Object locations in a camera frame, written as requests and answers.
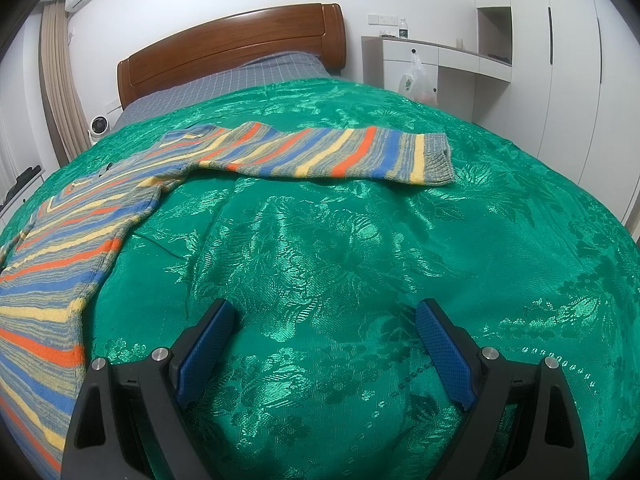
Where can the black object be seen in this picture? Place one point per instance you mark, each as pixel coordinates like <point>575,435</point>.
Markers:
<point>25,177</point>

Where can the white desk cabinet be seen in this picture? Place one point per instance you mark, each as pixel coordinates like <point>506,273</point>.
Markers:
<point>450,60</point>

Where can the white wardrobe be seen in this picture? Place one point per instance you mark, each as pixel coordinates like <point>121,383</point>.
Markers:
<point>550,85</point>

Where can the grey checked pillow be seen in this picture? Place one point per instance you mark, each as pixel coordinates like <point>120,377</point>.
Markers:
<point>225,80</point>

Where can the white wall socket panel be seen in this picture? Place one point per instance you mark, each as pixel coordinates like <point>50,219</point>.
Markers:
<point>382,19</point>

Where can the green satin bedspread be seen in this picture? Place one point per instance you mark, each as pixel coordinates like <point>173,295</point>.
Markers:
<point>350,240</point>

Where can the white plastic bag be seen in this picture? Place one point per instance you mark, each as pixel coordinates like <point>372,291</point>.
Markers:
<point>412,82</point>

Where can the clear plastic bottle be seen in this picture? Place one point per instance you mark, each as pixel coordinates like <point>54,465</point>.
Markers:
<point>403,30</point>

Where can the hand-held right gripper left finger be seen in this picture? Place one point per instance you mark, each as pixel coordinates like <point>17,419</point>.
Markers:
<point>207,345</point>

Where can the white side cabinet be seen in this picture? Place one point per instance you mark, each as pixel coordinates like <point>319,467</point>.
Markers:
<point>30,200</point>

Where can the wooden headboard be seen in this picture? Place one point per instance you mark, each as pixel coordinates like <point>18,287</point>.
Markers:
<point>225,35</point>

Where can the beige curtain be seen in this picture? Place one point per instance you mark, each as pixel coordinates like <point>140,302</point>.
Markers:
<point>60,85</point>

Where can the small white fan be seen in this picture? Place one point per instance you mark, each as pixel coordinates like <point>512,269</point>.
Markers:
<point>98,126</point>

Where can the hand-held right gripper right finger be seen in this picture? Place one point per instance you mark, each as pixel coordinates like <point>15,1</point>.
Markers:
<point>447,355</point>

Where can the striped knit sweater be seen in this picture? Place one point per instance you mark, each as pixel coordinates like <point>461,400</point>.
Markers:
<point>300,155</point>

